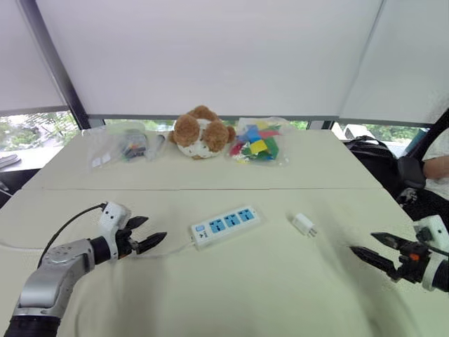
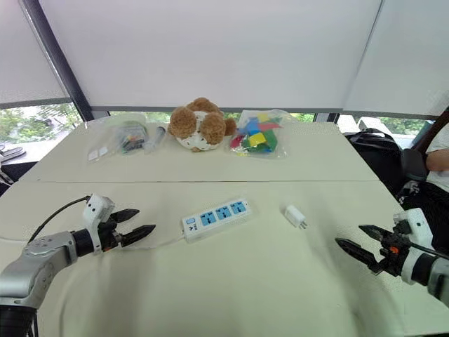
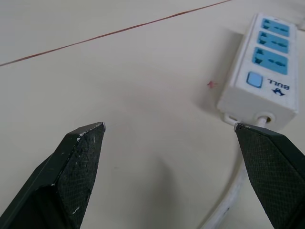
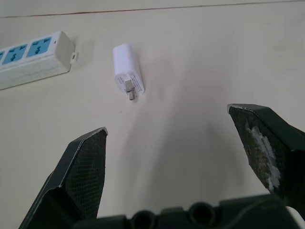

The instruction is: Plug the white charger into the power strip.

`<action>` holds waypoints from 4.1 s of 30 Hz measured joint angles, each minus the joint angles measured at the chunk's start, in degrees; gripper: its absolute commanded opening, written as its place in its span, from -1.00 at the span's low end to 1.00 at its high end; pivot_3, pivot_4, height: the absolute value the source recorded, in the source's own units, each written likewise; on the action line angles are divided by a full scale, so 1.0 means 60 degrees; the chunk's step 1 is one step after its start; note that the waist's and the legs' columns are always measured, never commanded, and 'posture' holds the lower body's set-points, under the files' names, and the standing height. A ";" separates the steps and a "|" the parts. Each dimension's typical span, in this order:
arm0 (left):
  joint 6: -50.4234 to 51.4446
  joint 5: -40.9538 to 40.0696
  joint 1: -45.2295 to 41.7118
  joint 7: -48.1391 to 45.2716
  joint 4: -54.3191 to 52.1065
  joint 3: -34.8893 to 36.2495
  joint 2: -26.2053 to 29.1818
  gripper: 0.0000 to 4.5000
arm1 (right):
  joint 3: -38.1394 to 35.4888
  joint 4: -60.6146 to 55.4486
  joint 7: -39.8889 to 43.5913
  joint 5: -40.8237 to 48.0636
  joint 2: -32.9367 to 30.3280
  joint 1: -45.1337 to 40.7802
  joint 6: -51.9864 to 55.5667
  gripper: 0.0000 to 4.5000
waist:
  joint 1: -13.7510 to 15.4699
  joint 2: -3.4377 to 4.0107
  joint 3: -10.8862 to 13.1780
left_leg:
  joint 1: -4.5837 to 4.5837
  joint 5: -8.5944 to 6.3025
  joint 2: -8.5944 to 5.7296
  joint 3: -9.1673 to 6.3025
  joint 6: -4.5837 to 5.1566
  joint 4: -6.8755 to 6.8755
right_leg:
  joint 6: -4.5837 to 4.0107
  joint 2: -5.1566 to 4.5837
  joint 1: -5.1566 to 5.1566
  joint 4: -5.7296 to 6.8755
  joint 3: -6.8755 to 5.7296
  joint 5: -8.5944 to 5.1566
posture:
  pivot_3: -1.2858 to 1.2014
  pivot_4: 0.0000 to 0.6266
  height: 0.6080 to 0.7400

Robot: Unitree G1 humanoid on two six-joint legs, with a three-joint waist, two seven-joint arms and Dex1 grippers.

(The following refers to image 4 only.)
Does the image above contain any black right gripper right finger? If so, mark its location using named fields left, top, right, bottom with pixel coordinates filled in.
left=227, top=103, right=305, bottom=208

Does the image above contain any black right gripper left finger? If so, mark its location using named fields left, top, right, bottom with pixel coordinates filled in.
left=18, top=127, right=108, bottom=229

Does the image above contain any white charger plug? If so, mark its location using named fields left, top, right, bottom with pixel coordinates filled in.
left=112, top=43, right=146, bottom=102

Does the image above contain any white power strip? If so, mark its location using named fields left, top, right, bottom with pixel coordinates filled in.
left=0, top=31, right=80, bottom=91

